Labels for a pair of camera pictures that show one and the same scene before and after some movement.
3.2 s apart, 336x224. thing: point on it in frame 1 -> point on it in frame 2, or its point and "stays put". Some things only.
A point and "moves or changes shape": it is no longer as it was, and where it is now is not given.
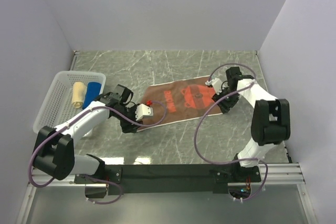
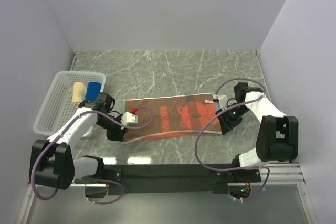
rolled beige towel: [79, 94] stays put
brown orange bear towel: [180, 101] moves or changes shape
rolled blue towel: [93, 91] stays put
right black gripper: [225, 106] -> [226, 126]
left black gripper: [128, 127] -> [117, 134]
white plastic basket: [56, 107] stays put
